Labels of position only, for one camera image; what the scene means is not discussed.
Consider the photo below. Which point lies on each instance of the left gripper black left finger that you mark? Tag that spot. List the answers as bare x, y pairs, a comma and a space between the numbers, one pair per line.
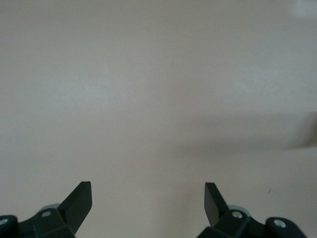
64, 218

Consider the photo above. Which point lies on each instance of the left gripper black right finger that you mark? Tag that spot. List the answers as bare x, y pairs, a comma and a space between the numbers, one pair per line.
223, 223

